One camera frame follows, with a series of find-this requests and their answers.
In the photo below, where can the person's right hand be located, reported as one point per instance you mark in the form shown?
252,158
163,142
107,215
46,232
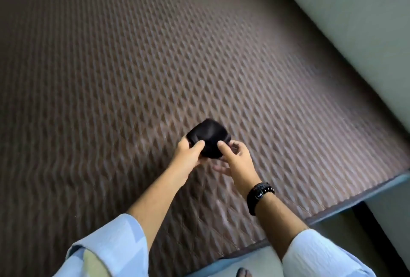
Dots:
241,166

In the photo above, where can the person's left hand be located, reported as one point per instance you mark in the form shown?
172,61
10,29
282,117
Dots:
185,159

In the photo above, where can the person's right thumb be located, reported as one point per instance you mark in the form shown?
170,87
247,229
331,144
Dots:
225,150

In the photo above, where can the person's left thumb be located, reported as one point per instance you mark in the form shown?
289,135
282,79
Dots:
196,148

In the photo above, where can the black cloth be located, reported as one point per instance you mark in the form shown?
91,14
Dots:
208,137

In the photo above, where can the person's right forearm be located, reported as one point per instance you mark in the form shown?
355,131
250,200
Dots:
278,223

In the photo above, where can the person's left forearm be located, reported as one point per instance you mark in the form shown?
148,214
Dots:
157,197

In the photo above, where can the black wristwatch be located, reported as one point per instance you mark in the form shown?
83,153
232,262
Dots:
258,195

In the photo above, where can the brown quilted bedspread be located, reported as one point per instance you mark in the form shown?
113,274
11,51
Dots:
160,62

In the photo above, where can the person's foot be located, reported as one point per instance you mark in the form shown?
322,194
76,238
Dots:
244,272

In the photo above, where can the light blue shirt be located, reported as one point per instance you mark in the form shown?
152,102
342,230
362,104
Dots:
112,248

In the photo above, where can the grey bed base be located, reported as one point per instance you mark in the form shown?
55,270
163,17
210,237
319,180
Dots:
352,200

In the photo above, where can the white headboard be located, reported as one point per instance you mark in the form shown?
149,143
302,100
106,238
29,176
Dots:
362,24

